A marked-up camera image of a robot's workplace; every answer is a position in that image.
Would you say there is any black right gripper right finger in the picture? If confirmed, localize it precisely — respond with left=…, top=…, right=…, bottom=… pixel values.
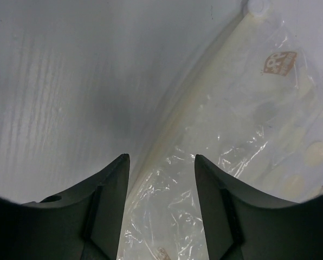
left=195, top=155, right=323, bottom=259

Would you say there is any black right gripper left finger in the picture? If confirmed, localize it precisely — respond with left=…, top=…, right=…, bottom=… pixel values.
left=0, top=154, right=130, bottom=259

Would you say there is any clear zip top bag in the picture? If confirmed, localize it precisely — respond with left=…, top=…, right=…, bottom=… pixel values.
left=118, top=12, right=323, bottom=259

